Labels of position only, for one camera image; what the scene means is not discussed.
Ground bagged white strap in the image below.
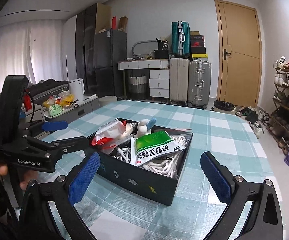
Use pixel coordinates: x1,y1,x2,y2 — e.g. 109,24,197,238
91,119,135,155

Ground green white medicine packet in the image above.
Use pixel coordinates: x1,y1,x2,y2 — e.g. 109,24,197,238
130,131,187,167

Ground white plush toy blue tips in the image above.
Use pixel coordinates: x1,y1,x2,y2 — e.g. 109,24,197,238
134,118,157,138

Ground person's left hand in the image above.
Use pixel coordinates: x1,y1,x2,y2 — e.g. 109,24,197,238
0,162,38,191

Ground grey low cabinet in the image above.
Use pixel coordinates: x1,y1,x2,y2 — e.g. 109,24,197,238
20,95,100,125

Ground white appliance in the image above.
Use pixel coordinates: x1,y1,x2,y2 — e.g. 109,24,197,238
68,78,85,101

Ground white curtain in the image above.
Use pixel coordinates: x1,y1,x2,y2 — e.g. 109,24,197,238
0,20,65,93

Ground black cardboard box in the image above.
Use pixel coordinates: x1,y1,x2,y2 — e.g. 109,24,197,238
88,118,191,206

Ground woven laundry basket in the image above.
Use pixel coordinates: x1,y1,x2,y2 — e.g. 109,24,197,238
129,75,148,100

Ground black refrigerator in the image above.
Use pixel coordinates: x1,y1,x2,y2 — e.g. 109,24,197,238
93,29,127,98

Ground dark tall wardrobe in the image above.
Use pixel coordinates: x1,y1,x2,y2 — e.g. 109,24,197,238
75,3,111,94

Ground shoe rack with shoes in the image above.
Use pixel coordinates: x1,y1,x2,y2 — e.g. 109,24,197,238
268,56,289,155

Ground white drawer desk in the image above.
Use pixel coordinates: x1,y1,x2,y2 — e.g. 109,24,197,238
118,59,170,100

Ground silver suitcase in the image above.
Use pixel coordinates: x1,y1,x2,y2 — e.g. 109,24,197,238
188,61,212,109

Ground beige suitcase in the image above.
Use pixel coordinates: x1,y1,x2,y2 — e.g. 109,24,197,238
169,58,190,102

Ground teal suitcase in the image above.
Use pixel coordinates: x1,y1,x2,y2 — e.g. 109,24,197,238
172,21,191,59

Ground stack of shoe boxes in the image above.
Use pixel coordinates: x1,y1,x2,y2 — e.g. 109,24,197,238
190,31,208,62

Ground wooden door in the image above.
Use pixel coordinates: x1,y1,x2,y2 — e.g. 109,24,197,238
215,0,262,107

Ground white charging cable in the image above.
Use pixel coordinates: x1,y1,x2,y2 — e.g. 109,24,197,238
111,144,133,164

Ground bagged white rope adidas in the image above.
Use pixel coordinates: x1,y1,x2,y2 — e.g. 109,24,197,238
140,131,193,179

